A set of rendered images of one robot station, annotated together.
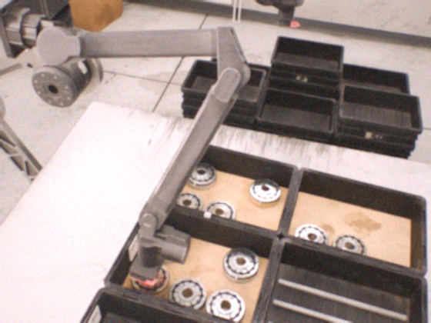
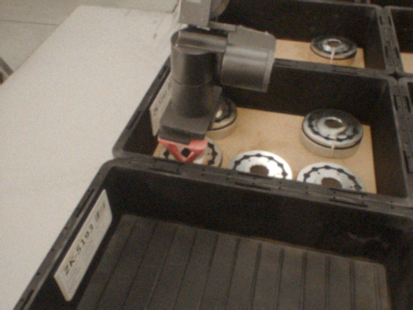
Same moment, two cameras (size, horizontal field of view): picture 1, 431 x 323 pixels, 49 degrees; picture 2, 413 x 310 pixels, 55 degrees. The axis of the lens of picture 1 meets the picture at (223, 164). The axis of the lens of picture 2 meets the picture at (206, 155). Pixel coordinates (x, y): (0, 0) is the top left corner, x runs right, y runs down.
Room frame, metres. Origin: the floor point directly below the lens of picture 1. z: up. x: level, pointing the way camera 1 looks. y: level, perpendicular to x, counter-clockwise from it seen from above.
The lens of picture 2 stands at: (0.23, 0.16, 1.30)
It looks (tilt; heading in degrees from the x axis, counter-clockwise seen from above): 43 degrees down; 359
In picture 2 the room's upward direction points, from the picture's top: straight up
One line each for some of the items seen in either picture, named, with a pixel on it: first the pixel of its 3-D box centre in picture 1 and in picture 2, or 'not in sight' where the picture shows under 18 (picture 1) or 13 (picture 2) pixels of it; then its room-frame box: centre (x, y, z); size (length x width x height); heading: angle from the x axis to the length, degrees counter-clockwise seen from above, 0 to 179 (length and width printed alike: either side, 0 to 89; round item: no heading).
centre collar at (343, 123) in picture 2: (241, 261); (333, 124); (0.77, -0.07, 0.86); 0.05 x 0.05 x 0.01
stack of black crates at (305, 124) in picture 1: (292, 133); not in sight; (2.01, -0.37, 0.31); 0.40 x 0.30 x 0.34; 80
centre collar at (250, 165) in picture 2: (187, 293); (259, 172); (0.66, 0.07, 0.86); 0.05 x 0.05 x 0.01
